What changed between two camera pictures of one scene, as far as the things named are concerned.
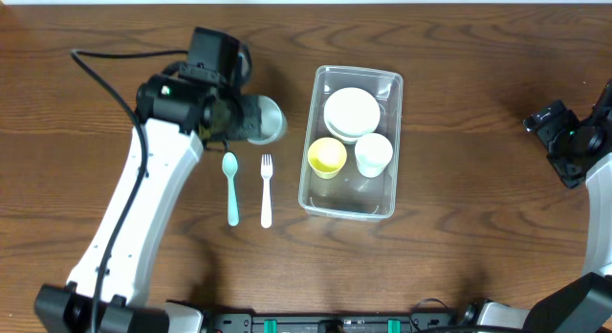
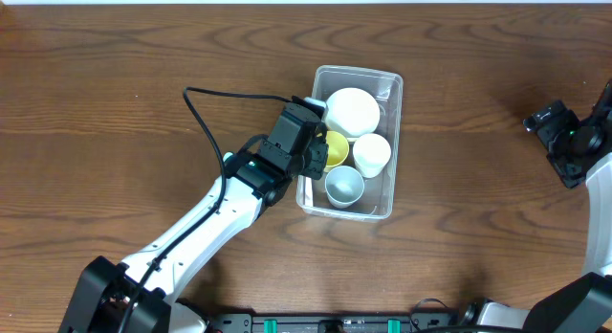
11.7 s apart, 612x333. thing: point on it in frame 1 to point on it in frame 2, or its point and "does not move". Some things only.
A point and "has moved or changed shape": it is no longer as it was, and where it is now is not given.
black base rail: x=419 y=322 does not move
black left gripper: x=234 y=121 to x=316 y=154
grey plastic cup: x=273 y=122 to x=343 y=186
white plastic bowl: x=351 y=111 does not move
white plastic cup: x=373 y=151 does not move
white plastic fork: x=266 y=171 has moved or changed shape
